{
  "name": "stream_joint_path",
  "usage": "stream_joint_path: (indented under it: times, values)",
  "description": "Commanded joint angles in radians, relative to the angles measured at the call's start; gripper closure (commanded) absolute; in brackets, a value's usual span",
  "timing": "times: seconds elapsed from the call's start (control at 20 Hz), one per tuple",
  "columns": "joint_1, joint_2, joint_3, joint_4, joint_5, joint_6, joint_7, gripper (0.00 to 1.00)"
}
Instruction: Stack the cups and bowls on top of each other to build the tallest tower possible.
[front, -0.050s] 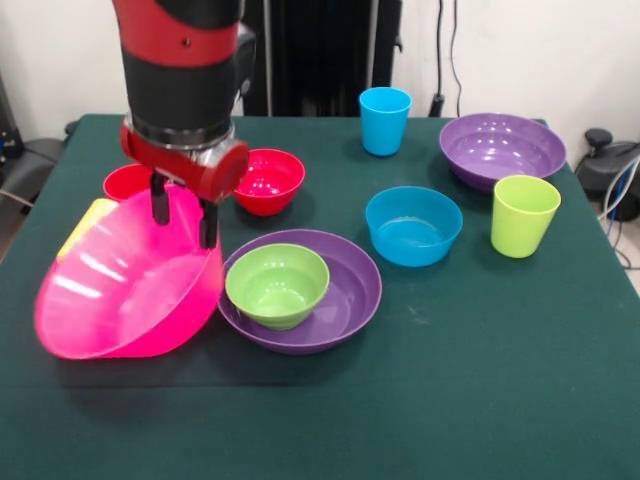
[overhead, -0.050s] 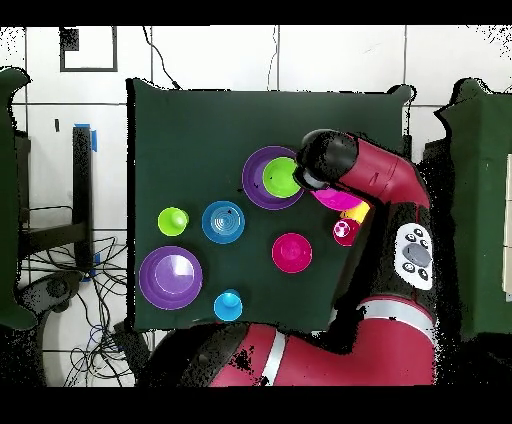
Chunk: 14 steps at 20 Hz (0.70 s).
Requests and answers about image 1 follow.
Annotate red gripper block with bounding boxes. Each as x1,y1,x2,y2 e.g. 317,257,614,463
118,124,250,250

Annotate yellow cup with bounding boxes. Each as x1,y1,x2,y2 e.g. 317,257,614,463
56,198,119,266

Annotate large pink bowl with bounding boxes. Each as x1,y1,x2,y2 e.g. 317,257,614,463
33,183,226,361

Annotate green ribbed bowl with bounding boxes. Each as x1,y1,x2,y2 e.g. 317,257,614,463
224,243,331,331

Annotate red cup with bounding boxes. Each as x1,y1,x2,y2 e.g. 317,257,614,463
102,163,154,203

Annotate red bowl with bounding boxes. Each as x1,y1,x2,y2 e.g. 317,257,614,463
232,148,306,217

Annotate black office chair base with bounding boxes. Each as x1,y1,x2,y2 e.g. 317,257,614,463
574,128,640,222
0,119,79,206

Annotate purple bowl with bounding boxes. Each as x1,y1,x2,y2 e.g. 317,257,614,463
217,229,383,356
439,112,568,195

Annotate blue cup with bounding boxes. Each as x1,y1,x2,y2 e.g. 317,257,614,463
358,87,413,157

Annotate blue bowl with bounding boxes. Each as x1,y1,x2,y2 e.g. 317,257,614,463
364,185,464,269

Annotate dark green table cloth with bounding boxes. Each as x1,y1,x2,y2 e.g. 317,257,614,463
0,113,640,480

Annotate green cup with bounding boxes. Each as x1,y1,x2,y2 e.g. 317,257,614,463
490,174,562,260

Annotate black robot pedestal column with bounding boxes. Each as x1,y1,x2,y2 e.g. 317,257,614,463
230,0,404,119

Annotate black wall cable with plug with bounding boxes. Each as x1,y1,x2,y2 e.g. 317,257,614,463
430,0,462,119

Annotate tangled floor cables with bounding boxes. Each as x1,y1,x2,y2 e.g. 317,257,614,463
597,159,640,271

